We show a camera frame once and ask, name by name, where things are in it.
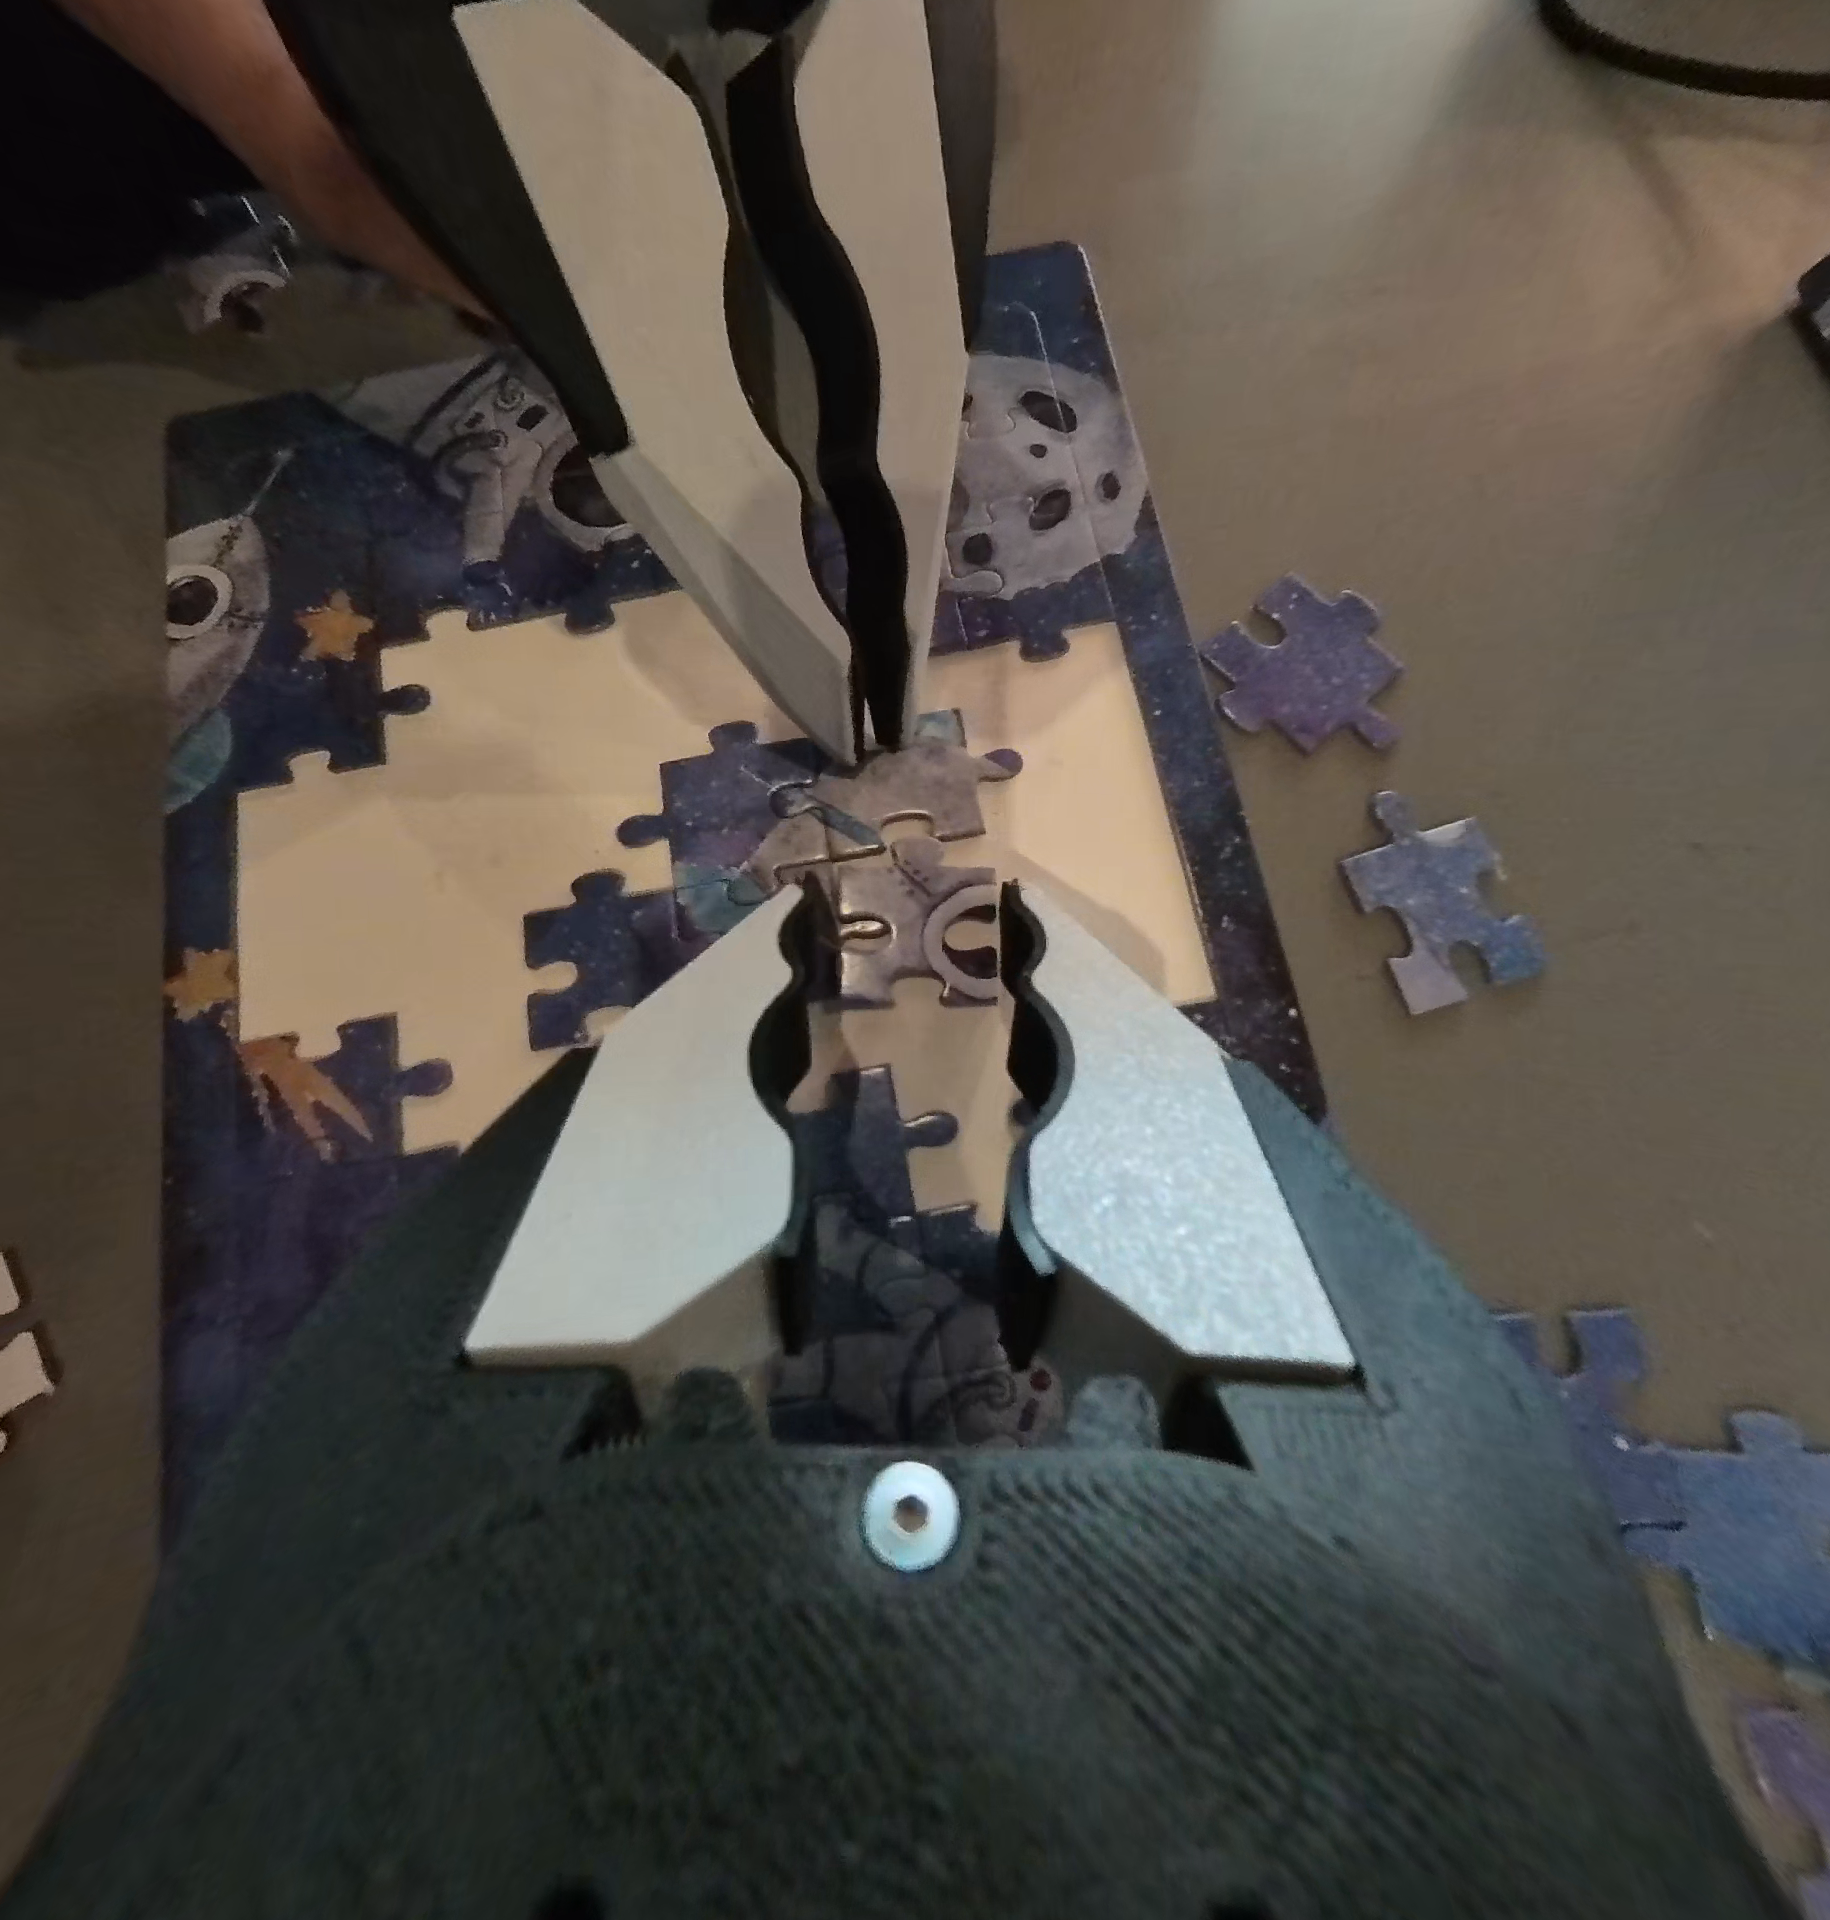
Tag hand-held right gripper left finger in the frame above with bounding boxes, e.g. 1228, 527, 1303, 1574
463, 870, 842, 1374

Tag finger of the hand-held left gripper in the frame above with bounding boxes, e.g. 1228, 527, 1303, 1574
450, 0, 867, 762
725, 0, 957, 750

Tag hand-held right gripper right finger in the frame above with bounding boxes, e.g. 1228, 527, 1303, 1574
1010, 882, 1362, 1381

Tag joined satellite puzzle piece cluster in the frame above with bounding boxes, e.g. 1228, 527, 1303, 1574
522, 717, 1024, 1052

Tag pale porthole joined puzzle pieces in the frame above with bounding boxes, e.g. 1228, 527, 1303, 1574
826, 857, 1013, 1008

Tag space jigsaw puzzle tray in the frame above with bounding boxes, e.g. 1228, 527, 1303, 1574
157, 239, 1328, 1524

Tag person's left forearm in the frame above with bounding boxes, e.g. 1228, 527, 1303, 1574
0, 0, 318, 301

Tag person's left hand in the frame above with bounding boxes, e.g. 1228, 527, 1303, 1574
67, 0, 492, 323

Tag blue and white puzzle piece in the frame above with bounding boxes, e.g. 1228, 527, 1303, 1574
1338, 790, 1549, 1020

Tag purple starry puzzle piece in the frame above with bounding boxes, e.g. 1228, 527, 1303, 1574
1201, 573, 1408, 759

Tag joined blue puzzle pieces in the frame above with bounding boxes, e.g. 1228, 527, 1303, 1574
1498, 1305, 1830, 1669

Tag pale ring puzzle piece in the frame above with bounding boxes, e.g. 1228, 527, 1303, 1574
166, 194, 300, 334

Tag black cable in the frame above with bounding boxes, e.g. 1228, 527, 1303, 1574
1536, 0, 1830, 83

